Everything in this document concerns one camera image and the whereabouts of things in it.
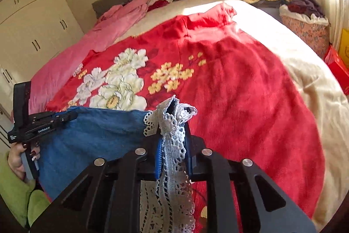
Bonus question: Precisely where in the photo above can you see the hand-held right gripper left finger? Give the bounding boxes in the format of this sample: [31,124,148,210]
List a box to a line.
[30,128,164,233]

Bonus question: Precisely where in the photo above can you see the dark red garment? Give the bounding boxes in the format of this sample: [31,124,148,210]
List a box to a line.
[147,0,175,12]

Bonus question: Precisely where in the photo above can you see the person's left forearm green sleeve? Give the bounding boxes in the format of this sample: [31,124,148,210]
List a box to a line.
[0,152,51,228]

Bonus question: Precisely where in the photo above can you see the cream wardrobe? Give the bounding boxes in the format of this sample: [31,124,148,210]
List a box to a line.
[0,0,85,141]

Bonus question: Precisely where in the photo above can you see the person's left hand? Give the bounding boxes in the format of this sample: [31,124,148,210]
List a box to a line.
[7,141,41,181]

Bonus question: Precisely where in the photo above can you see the purple clothes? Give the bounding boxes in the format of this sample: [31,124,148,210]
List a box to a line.
[287,0,325,19]

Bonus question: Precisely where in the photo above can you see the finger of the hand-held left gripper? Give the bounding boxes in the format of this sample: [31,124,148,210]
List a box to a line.
[53,112,79,127]

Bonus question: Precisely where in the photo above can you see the red box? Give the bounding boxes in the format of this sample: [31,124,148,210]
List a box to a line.
[323,45,349,95]

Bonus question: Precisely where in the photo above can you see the yellow bag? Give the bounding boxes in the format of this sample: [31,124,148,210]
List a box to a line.
[338,28,349,59]

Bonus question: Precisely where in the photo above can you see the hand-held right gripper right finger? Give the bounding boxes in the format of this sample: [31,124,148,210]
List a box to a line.
[183,121,318,233]

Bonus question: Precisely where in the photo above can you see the red floral blanket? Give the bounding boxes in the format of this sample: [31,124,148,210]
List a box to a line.
[45,2,326,233]

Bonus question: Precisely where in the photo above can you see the floral laundry basket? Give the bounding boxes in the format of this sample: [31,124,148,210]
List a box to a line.
[279,4,330,59]

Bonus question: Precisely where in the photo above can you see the pink quilt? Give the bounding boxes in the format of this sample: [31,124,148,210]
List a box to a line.
[29,0,150,114]

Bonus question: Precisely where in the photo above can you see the blue denim pants lace trim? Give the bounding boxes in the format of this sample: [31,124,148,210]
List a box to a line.
[38,95,198,233]

